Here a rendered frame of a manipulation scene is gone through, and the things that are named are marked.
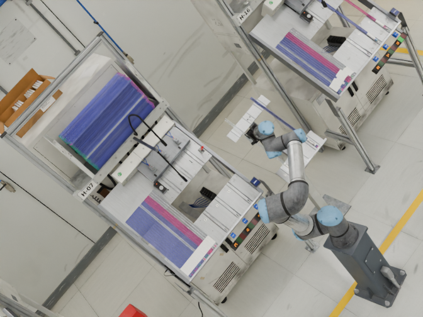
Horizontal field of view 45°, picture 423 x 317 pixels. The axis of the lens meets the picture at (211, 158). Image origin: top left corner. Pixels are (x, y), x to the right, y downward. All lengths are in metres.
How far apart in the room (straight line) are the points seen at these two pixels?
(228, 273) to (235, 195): 0.74
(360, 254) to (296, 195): 0.70
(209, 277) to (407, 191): 1.43
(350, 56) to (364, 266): 1.34
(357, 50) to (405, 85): 0.90
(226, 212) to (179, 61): 2.14
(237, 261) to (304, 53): 1.47
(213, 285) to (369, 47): 1.87
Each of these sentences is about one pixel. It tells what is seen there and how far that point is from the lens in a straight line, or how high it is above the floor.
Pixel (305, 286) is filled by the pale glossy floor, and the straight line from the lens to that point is 3.51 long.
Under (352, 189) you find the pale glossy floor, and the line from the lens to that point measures 3.78.
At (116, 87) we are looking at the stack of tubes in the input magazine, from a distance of 2.94.
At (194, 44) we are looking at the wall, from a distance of 4.92.
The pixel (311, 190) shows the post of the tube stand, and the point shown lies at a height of 0.31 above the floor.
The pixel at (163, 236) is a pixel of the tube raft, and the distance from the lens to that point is 3.05.
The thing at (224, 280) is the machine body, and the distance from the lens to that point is 3.64.
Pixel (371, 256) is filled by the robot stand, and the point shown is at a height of 0.37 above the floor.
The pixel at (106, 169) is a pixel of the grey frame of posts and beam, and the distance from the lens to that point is 3.05.
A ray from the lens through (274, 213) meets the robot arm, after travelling 2.36.
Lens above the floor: 2.81
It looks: 36 degrees down
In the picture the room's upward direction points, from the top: 42 degrees counter-clockwise
